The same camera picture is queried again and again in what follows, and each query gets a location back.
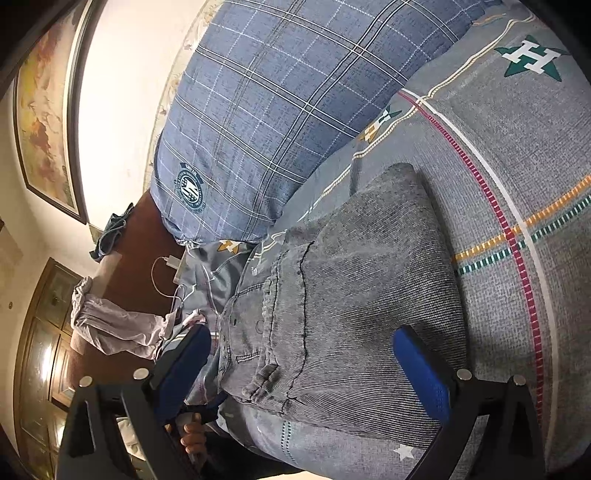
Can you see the pale pink cloth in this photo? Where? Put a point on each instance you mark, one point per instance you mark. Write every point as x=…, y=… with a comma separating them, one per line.
x=115, y=323

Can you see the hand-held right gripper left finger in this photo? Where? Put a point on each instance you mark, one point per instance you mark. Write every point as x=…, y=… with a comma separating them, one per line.
x=184, y=364

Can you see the brown wooden headboard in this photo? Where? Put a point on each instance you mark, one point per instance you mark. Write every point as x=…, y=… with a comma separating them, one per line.
x=138, y=249

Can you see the dark green cloth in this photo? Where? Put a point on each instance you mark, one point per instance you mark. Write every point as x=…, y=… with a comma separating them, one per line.
x=108, y=235

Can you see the beige power bank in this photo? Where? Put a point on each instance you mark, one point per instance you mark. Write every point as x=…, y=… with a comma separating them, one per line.
x=180, y=273

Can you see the grey printed bedsheet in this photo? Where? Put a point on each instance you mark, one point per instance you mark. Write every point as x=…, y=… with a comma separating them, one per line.
x=508, y=184

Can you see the grey denim pants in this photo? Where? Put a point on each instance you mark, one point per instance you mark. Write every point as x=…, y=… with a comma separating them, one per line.
x=360, y=300

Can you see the person's left hand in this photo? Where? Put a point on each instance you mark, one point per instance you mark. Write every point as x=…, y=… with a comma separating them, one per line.
x=191, y=438

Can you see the framed wall painting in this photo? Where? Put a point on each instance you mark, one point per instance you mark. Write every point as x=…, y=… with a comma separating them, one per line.
x=46, y=115

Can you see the white charger plug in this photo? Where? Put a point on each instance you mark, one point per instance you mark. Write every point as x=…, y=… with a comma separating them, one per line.
x=171, y=261

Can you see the blue plaid pillow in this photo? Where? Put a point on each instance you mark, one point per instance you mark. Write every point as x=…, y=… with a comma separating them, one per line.
x=277, y=115

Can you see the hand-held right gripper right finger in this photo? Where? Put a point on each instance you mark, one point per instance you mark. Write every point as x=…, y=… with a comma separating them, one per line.
x=422, y=374

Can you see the wooden cabinet door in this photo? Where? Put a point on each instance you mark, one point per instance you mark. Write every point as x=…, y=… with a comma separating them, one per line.
x=41, y=346

